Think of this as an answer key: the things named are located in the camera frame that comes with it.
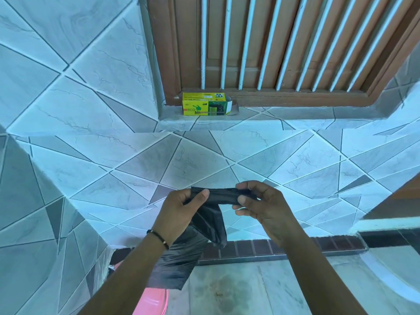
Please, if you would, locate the person's left hand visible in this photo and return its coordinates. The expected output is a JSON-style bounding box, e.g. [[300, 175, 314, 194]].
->
[[152, 188, 210, 248]]

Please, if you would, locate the person's right hand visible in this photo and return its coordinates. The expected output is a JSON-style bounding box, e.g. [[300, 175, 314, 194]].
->
[[232, 180, 304, 249]]

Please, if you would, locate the black plastic garbage bag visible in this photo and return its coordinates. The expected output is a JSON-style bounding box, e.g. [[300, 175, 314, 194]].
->
[[146, 186, 258, 290]]

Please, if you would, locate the person's left forearm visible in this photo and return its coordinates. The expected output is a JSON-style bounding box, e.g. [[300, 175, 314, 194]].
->
[[77, 231, 169, 315]]

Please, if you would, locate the person's right forearm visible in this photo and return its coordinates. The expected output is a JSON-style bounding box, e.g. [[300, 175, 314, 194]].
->
[[279, 223, 368, 315]]

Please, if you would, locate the yellow green cardboard box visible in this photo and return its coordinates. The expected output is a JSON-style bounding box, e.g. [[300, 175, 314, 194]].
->
[[182, 92, 242, 116]]

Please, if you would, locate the pink plastic bucket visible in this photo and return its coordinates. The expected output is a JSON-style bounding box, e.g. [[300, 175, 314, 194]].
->
[[107, 263, 169, 315]]

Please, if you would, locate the row of white window bars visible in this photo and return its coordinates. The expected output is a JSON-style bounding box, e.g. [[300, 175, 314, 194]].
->
[[200, 0, 406, 93]]

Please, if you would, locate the black wrist bracelet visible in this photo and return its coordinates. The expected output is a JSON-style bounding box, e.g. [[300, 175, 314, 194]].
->
[[147, 229, 170, 250]]

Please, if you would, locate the brown wooden window frame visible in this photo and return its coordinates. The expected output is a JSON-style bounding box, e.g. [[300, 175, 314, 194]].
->
[[147, 0, 420, 107]]

